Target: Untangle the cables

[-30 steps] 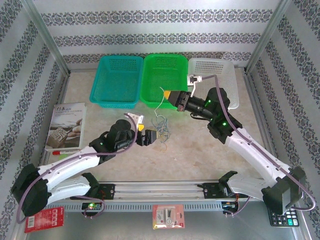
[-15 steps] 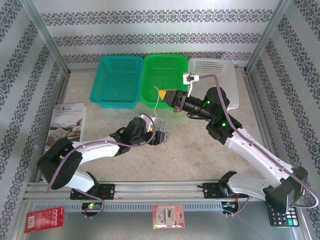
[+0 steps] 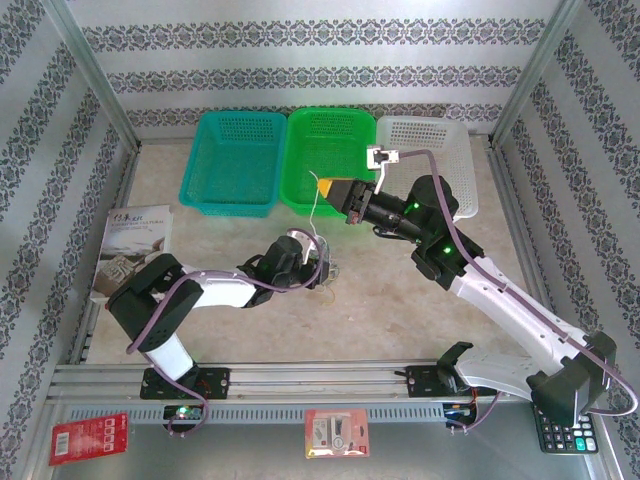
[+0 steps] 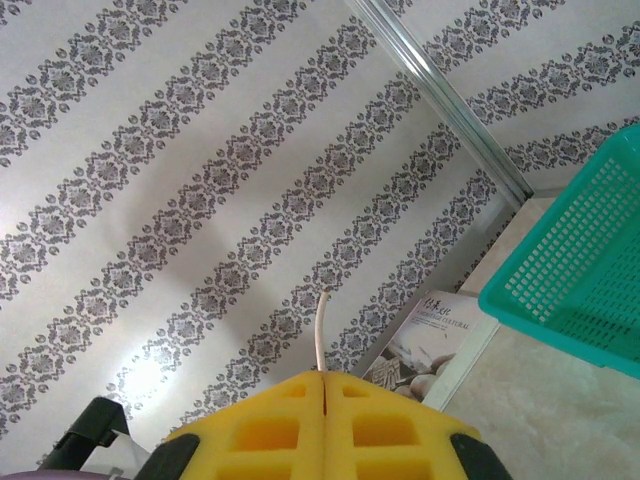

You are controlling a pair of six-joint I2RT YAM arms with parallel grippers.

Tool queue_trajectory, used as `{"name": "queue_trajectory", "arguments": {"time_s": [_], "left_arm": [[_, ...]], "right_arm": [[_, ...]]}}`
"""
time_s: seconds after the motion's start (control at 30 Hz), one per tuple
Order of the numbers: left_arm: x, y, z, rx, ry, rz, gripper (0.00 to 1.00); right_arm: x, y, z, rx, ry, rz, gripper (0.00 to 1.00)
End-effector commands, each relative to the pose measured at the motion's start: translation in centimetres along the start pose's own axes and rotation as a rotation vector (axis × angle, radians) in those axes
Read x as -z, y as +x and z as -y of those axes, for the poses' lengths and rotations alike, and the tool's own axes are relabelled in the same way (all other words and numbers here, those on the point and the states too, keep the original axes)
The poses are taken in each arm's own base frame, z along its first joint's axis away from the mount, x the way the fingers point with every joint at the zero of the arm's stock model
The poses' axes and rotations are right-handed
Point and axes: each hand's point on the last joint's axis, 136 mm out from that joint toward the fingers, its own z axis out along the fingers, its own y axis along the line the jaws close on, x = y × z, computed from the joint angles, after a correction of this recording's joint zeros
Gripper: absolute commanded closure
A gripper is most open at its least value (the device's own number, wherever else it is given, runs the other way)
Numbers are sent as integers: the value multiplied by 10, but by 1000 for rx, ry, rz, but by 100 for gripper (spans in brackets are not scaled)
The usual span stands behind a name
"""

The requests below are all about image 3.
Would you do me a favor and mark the blue thin cable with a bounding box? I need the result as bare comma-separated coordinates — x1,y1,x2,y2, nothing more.
310,238,335,289

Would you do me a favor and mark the white cable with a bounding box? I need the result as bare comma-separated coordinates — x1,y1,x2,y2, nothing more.
307,170,324,239

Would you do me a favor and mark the green plastic basket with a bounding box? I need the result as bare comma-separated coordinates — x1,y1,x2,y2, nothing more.
278,107,377,218

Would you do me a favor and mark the white plastic basket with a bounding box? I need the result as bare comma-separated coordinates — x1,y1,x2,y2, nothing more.
374,115,479,221

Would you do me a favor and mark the teal plastic basket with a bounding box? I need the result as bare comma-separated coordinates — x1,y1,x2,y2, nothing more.
178,110,289,220

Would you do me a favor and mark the book with printed cover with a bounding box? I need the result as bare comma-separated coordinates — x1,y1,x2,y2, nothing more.
91,203,174,300

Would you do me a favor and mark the pink USB drive package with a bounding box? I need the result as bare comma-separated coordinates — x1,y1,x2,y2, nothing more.
304,408,371,460

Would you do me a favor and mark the small circuit board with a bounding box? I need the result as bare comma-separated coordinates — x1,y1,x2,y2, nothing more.
163,404,207,422
443,402,480,426

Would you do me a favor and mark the red retail package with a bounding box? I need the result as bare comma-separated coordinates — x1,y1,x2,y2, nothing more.
48,412,130,467

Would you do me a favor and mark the black desk calculator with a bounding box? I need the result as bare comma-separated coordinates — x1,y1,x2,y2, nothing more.
532,404,600,455

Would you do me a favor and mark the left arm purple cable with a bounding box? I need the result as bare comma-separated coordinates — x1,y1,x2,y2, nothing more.
124,234,326,437

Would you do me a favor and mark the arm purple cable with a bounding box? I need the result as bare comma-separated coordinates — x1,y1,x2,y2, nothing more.
397,148,639,435
124,234,326,437

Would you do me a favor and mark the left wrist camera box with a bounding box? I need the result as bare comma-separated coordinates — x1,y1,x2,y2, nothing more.
287,227,321,264

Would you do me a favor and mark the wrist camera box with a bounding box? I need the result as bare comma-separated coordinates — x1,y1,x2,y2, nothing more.
365,144,401,194
287,227,321,264

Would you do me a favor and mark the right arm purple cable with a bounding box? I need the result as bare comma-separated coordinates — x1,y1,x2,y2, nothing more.
397,148,639,435

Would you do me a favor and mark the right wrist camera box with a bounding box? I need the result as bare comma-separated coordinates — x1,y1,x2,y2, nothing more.
365,144,401,194

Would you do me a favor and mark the aluminium mounting rail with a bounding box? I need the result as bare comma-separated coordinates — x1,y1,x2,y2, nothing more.
47,360,532,402

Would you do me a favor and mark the aluminium table side rail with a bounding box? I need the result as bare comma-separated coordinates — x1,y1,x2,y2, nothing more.
487,144,571,361
67,144,144,365

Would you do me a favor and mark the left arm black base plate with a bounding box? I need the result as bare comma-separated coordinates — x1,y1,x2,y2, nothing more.
139,367,231,401

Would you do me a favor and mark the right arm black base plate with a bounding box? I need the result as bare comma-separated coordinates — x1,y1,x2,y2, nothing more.
405,364,499,400

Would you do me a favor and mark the grey slotted cable duct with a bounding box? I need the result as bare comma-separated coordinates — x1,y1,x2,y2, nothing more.
67,403,451,425

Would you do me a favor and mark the aluminium frame post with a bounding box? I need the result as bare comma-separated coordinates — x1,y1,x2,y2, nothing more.
488,0,587,149
42,0,144,150

